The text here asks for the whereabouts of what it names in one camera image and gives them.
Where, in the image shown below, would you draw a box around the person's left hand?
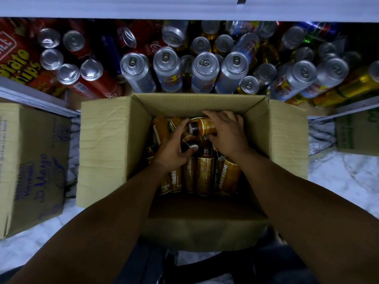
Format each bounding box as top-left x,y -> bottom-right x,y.
152,118 -> 200,174

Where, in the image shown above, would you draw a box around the person's right hand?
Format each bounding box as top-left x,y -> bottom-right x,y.
202,110 -> 251,164

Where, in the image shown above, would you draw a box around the golden Oatside bottle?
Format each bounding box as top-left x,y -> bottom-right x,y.
188,116 -> 218,138

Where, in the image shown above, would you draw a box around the bottles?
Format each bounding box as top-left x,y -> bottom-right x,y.
144,115 -> 244,198

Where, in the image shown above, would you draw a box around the brown cardboard box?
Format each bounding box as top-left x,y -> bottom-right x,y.
75,92 -> 310,252

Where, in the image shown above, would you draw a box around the white metal shelving rack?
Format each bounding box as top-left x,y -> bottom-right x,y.
0,0 -> 379,123

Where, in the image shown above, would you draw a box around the person's right forearm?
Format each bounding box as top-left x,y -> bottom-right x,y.
234,148 -> 379,284

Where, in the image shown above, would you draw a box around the person's left forearm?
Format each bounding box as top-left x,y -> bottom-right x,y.
9,163 -> 178,284

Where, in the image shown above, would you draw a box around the person's grey trousers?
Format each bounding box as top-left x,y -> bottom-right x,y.
113,242 -> 174,284

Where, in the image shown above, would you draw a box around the printed cardboard carton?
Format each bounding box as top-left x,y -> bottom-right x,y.
0,101 -> 72,239

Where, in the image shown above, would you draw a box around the row of silver cans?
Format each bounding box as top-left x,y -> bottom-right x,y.
34,19 -> 379,108

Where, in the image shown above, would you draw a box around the black plastic stool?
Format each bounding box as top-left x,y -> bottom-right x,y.
155,250 -> 264,284

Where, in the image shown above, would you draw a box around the plain brown carton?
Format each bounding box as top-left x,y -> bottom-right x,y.
334,107 -> 379,158

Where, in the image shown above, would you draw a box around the large red chips packet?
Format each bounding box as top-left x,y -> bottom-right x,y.
0,18 -> 67,99

